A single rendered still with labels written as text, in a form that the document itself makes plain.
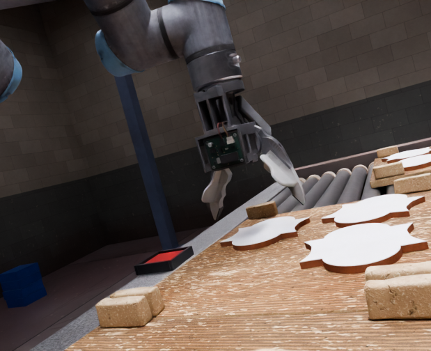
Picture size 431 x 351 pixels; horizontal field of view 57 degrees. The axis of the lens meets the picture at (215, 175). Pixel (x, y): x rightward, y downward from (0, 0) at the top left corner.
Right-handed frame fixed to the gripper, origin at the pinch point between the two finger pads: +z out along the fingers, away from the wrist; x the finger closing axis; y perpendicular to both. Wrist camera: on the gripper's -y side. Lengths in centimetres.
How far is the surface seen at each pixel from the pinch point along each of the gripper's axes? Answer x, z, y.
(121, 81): -289, -121, -353
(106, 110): -420, -116, -463
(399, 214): 19.6, 3.2, 1.1
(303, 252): 9.0, 3.4, 11.0
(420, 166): 22.4, 3.9, -36.1
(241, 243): -1.4, 2.7, 6.2
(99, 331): -7.8, 3.0, 29.2
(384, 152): 13, 4, -72
